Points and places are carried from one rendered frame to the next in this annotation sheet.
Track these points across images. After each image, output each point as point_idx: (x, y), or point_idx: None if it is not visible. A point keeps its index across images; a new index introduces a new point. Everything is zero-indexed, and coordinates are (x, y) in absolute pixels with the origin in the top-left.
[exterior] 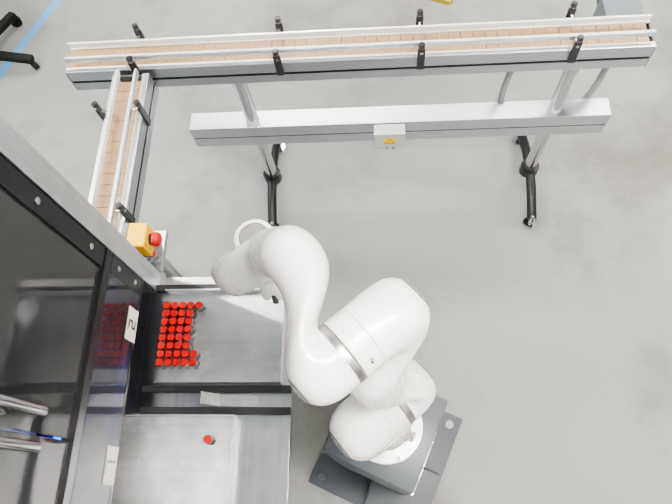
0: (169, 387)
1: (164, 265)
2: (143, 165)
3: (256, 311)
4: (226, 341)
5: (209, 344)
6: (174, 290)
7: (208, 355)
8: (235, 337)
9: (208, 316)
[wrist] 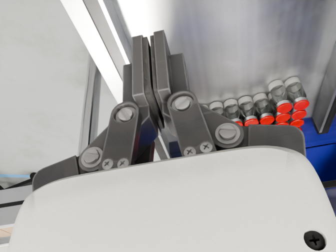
0: (330, 109)
1: (95, 80)
2: (3, 199)
3: (169, 16)
4: (245, 52)
5: (251, 76)
6: (167, 150)
7: (273, 71)
8: (236, 39)
9: (196, 92)
